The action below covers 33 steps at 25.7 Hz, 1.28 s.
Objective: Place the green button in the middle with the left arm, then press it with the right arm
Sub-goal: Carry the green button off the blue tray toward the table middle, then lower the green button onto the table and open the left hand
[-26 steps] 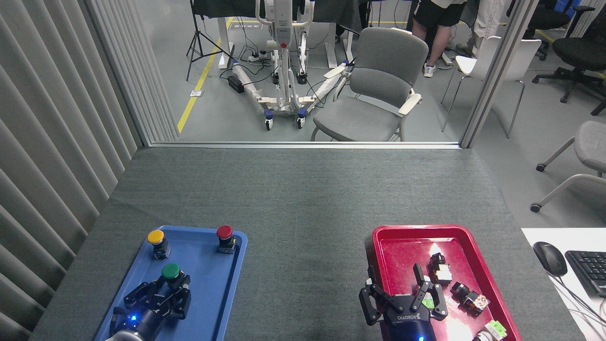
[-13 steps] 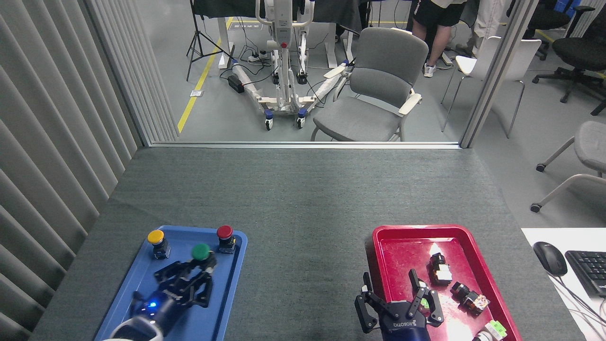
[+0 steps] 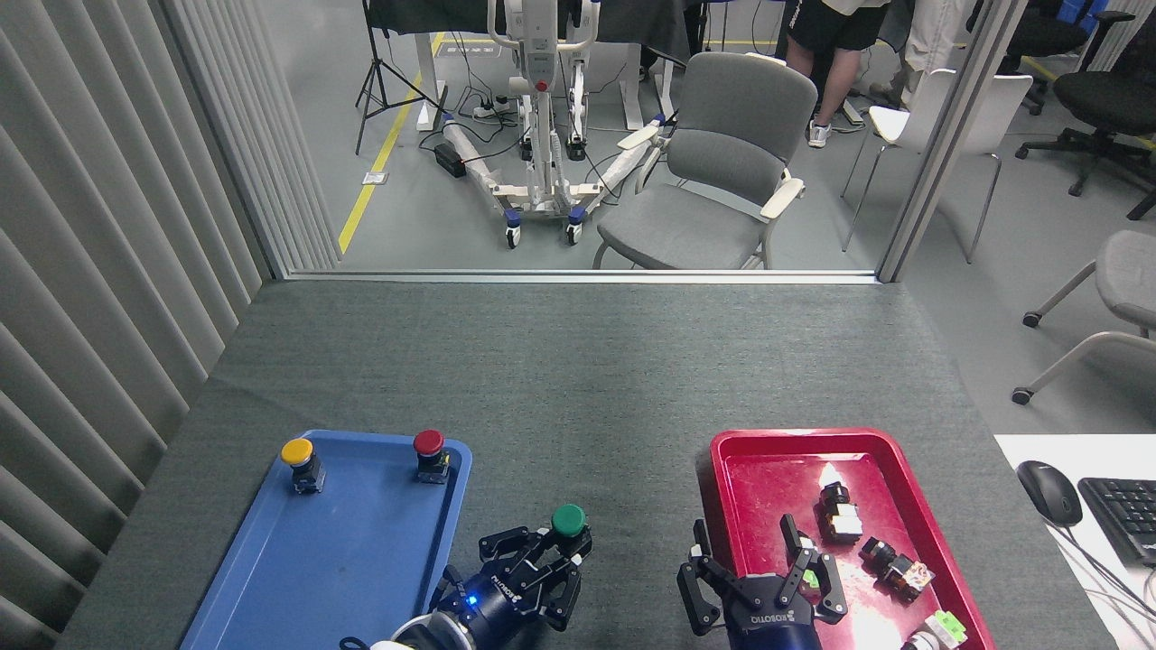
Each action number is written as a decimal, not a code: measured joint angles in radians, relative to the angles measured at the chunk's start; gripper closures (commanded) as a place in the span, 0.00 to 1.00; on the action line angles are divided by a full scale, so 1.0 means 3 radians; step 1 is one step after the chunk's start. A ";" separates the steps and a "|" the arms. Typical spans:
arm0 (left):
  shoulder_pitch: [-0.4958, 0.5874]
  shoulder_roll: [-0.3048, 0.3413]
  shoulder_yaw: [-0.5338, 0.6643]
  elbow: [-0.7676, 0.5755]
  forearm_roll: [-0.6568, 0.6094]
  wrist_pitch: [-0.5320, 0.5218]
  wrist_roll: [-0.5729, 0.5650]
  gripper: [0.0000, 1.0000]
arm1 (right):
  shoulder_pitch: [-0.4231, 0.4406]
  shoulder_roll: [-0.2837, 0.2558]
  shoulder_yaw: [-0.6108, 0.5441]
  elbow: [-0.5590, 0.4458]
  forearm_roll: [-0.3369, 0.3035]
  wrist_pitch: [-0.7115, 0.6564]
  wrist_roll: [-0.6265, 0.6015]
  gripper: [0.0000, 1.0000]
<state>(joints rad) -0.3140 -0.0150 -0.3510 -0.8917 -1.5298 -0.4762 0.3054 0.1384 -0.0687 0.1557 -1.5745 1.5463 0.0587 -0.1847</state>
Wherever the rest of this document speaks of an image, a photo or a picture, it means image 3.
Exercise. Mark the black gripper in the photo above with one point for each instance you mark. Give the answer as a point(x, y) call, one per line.
point(768, 623)
point(492, 596)

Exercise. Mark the green push button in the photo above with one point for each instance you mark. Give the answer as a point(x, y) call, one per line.
point(569, 521)

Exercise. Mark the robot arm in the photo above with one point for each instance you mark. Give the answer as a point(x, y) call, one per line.
point(433, 635)

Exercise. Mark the red push button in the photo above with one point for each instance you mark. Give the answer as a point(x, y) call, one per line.
point(429, 443)

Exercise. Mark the yellow push button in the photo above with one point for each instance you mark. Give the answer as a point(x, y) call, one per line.
point(297, 451)

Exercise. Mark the red plastic tray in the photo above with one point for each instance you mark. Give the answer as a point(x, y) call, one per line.
point(768, 487)

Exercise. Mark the blue plastic tray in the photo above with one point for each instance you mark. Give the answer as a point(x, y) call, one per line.
point(343, 560)

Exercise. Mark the black computer mouse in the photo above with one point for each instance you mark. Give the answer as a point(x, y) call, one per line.
point(1049, 492)

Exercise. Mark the white desk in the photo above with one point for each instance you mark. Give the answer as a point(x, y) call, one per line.
point(1120, 596)

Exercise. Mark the black keyboard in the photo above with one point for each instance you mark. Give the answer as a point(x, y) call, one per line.
point(1124, 515)

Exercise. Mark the black power brick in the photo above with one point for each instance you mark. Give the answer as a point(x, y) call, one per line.
point(449, 160)

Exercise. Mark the floor socket plate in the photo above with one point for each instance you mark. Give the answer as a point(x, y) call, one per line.
point(375, 178)

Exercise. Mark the grey armchair with white arms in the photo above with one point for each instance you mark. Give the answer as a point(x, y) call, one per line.
point(722, 153)

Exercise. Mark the white stand on wheels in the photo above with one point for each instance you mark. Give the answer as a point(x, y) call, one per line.
point(542, 108)

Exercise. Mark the white power strip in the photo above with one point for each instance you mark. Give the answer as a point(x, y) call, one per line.
point(492, 109)

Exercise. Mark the grey chair on castors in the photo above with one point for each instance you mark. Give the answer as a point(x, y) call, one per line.
point(1124, 280)

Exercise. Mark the black tripod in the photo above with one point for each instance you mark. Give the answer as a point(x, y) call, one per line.
point(379, 72)

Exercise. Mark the white plastic chair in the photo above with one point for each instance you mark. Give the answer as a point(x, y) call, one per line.
point(984, 108)

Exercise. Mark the person in dark shorts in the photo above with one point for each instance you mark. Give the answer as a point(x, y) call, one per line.
point(835, 36)

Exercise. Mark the person in pale trousers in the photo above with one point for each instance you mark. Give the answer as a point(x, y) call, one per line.
point(935, 36)

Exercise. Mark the black office chair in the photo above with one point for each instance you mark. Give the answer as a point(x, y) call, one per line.
point(1048, 36)
point(1106, 104)

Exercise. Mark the green and white switch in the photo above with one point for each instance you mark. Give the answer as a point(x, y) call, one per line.
point(812, 580)
point(944, 627)

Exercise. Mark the black and white switch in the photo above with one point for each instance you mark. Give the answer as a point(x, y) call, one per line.
point(842, 519)

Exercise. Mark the black and orange switch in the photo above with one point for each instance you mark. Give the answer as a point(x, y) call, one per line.
point(903, 571)

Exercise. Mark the silver table edge rail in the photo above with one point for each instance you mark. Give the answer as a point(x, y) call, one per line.
point(578, 277)

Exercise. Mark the silver post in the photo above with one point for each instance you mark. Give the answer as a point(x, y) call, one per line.
point(939, 135)

